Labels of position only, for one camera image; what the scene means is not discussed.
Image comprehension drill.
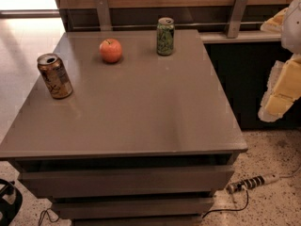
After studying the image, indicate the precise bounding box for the white power strip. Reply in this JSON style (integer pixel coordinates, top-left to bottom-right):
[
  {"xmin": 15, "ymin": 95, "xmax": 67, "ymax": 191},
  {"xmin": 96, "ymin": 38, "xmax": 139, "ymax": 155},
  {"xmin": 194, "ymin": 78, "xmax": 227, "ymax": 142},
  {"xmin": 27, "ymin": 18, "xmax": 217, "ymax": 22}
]
[{"xmin": 226, "ymin": 173, "xmax": 279, "ymax": 194}]

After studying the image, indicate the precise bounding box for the right metal bracket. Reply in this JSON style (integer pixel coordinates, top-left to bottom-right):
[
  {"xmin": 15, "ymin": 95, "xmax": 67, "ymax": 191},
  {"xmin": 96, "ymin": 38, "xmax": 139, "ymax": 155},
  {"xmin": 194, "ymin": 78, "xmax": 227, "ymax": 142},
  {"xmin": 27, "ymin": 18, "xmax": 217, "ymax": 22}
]
[{"xmin": 226, "ymin": 0, "xmax": 248, "ymax": 39}]

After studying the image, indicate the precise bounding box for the brown gold soda can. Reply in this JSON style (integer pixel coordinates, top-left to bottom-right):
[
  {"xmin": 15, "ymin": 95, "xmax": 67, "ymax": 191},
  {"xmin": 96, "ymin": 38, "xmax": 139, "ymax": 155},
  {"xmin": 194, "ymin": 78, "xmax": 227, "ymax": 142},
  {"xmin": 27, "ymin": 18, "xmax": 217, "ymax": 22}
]
[{"xmin": 37, "ymin": 53, "xmax": 73, "ymax": 99}]

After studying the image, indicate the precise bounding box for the black power cable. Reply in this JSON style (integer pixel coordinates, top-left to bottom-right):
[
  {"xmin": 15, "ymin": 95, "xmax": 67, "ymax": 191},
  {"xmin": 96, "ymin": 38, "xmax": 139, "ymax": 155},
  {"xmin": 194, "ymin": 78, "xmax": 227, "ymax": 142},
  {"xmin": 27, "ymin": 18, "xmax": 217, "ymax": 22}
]
[{"xmin": 201, "ymin": 187, "xmax": 250, "ymax": 219}]

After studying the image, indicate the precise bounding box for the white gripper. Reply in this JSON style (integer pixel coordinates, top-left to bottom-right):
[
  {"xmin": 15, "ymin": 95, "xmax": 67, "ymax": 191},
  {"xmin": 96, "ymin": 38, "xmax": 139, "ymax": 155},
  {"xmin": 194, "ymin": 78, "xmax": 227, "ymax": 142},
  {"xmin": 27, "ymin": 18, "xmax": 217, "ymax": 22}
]
[{"xmin": 258, "ymin": 0, "xmax": 301, "ymax": 122}]

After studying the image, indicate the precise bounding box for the black chair base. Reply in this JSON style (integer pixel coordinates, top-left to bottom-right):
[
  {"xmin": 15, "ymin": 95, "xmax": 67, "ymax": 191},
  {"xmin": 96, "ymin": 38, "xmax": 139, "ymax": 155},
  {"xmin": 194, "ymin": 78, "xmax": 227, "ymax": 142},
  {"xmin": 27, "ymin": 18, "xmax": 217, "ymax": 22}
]
[{"xmin": 0, "ymin": 179, "xmax": 23, "ymax": 226}]

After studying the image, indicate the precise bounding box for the thin black floor cable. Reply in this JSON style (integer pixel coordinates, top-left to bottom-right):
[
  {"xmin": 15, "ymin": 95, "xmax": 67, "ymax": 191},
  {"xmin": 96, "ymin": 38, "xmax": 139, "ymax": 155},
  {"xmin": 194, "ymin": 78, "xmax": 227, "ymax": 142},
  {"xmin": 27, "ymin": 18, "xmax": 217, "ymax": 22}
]
[{"xmin": 38, "ymin": 208, "xmax": 60, "ymax": 226}]

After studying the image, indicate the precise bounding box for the red apple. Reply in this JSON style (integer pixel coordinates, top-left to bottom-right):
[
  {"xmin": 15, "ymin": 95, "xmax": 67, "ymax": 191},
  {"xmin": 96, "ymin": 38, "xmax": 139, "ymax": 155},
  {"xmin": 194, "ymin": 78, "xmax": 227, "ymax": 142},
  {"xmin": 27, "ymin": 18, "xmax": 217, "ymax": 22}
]
[{"xmin": 99, "ymin": 39, "xmax": 122, "ymax": 63}]

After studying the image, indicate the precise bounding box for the left metal bracket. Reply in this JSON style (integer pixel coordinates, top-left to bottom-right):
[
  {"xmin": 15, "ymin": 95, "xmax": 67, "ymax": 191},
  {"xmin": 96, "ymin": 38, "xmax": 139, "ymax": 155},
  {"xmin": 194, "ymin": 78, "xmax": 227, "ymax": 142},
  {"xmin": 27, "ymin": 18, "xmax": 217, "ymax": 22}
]
[{"xmin": 95, "ymin": 0, "xmax": 112, "ymax": 31}]

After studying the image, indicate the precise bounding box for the metal bracket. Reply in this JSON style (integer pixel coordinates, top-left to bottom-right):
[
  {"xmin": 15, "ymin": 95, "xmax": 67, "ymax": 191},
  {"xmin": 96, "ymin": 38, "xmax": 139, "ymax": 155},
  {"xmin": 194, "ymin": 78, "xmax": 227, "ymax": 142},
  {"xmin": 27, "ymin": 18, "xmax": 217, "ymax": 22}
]
[
  {"xmin": 95, "ymin": 0, "xmax": 112, "ymax": 31},
  {"xmin": 226, "ymin": 0, "xmax": 248, "ymax": 39}
]

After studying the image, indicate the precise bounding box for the grey drawer cabinet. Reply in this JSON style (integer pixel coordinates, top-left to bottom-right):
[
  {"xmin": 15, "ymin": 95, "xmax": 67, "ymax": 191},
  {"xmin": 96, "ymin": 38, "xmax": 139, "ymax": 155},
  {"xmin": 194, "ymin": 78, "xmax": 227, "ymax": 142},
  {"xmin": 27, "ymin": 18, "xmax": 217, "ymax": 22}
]
[{"xmin": 1, "ymin": 30, "xmax": 246, "ymax": 226}]

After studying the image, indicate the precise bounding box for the green soda can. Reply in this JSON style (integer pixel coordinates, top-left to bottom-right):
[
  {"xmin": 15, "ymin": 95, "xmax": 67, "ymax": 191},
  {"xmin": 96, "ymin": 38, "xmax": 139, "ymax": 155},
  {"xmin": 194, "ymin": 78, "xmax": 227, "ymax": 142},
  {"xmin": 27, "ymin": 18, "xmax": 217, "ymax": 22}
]
[{"xmin": 157, "ymin": 17, "xmax": 175, "ymax": 56}]

